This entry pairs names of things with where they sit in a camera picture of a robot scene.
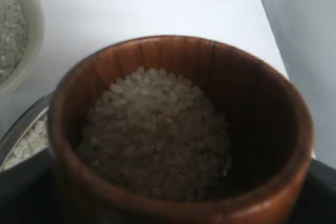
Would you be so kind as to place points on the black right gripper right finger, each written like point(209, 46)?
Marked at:
point(316, 203)

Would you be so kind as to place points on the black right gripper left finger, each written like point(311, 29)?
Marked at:
point(28, 192)

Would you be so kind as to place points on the white ceramic rice bowl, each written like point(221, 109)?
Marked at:
point(22, 33)

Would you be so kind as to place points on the brown wooden cup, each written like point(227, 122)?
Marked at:
point(270, 127)

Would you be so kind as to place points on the round steel rice tray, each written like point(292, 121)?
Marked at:
point(27, 136)

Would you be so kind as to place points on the white backdrop curtain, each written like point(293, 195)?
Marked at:
point(305, 34)

